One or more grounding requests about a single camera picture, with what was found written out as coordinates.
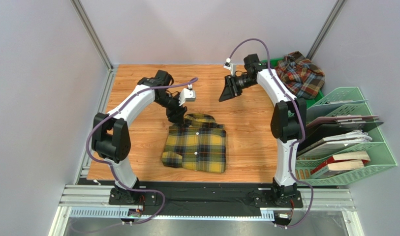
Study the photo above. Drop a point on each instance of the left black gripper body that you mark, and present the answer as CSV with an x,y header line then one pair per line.
x,y
169,102

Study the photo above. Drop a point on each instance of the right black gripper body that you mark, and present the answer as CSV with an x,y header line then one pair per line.
x,y
233,84

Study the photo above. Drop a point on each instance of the yellow plaid long sleeve shirt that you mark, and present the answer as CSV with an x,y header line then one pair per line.
x,y
198,144

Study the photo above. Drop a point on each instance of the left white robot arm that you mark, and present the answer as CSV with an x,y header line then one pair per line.
x,y
110,137

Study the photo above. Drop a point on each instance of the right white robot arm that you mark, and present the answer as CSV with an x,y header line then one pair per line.
x,y
288,119

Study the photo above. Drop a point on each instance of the white paper stack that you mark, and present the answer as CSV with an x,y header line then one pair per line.
x,y
332,144

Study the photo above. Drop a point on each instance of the green plastic bin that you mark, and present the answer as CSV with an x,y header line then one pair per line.
x,y
314,95

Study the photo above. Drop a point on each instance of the red plaid shirt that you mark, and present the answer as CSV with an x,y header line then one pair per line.
x,y
299,75

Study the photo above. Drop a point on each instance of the dark clipboard folder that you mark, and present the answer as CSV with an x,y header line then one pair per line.
x,y
323,127

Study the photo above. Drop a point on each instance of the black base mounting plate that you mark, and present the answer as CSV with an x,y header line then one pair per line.
x,y
208,199

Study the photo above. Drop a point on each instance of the green mesh file organizer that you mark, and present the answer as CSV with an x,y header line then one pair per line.
x,y
381,158

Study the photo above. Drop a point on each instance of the red book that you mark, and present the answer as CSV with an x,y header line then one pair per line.
x,y
339,164

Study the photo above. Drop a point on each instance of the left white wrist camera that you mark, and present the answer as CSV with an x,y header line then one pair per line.
x,y
187,95

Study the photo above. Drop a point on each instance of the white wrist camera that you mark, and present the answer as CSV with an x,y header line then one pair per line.
x,y
187,95
230,66

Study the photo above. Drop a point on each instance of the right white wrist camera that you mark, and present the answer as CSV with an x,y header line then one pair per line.
x,y
230,66

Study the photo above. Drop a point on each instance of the aluminium frame rail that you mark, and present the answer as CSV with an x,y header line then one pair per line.
x,y
84,209

